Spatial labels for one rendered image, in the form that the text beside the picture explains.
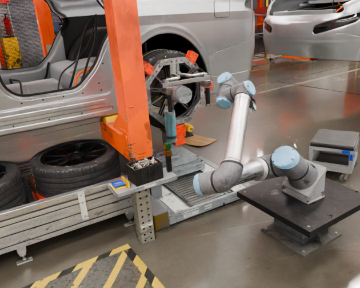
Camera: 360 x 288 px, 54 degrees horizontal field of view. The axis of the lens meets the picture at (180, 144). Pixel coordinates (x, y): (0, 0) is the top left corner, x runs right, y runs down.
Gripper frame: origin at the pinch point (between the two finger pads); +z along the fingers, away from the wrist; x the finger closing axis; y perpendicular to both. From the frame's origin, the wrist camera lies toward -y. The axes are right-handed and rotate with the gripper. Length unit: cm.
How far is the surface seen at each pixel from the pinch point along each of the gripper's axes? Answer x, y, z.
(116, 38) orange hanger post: -38, -15, -90
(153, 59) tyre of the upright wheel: -57, -62, -43
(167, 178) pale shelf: -62, 36, -16
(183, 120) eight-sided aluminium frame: -68, -40, 7
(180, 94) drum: -50, -37, -17
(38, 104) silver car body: -121, -15, -91
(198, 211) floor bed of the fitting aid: -76, 33, 34
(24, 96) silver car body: -123, -17, -101
